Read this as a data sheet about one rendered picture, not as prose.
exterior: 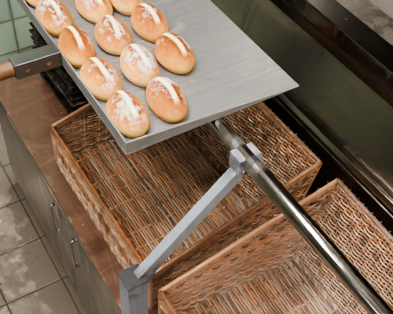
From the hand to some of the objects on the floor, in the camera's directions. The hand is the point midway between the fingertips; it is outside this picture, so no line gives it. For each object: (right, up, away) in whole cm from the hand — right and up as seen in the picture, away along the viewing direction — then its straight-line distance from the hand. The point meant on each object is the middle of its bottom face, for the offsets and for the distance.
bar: (+99, -61, +113) cm, 162 cm away
